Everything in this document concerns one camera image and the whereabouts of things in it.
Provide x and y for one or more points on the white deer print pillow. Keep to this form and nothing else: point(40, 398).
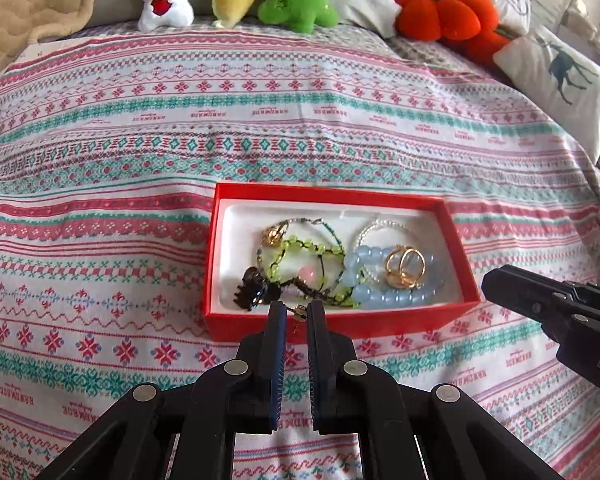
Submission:
point(580, 105)

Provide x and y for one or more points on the small gold earring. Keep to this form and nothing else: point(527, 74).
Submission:
point(300, 312)

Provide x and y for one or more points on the red tomato plush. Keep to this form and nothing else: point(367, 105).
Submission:
point(440, 17)

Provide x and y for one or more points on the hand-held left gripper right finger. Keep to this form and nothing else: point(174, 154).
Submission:
point(312, 340)

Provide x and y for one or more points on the beige quilted blanket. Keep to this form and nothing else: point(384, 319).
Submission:
point(25, 5)

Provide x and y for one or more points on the black hair claw clip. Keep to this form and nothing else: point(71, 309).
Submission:
point(252, 280)

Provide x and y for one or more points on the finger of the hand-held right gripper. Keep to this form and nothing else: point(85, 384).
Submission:
point(520, 290)

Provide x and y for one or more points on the red jewelry box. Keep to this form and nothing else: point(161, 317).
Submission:
point(380, 322)

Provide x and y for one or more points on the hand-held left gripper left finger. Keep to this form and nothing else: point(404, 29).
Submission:
point(280, 340)

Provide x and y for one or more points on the patterned bedspread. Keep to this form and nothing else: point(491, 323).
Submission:
point(130, 160)

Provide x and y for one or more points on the grey checkered sheet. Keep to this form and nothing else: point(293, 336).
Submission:
point(420, 50)

